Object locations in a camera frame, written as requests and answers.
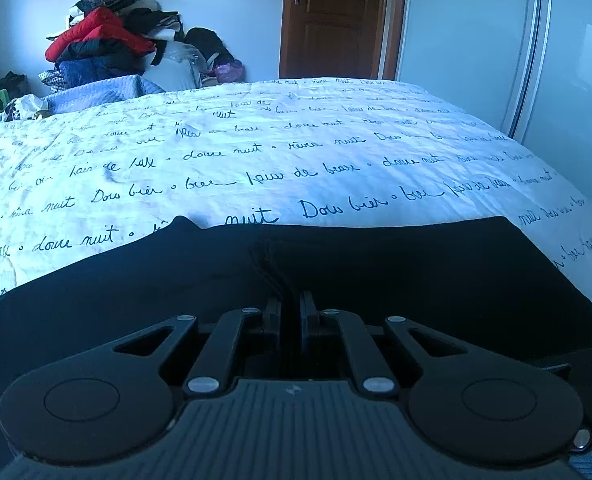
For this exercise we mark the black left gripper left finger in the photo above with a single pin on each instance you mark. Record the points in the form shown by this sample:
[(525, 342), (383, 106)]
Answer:
[(110, 401)]

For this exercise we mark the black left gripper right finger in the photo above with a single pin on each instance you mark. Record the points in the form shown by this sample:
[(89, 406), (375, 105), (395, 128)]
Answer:
[(472, 403)]

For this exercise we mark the black pants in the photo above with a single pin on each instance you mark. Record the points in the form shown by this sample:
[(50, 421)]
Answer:
[(481, 281)]

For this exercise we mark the white bedsheet with blue script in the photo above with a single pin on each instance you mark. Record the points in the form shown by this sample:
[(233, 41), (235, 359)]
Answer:
[(320, 151)]

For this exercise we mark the light blue quilted mattress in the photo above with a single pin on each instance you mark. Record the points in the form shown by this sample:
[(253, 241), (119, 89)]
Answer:
[(32, 107)]

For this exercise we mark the white wardrobe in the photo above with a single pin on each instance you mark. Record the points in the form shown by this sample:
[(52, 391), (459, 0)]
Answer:
[(523, 66)]

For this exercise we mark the pile of clothes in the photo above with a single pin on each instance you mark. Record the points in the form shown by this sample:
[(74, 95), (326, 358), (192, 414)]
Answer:
[(107, 39)]

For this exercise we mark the brown wooden door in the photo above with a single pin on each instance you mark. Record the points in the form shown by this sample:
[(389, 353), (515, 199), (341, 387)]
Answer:
[(348, 38)]

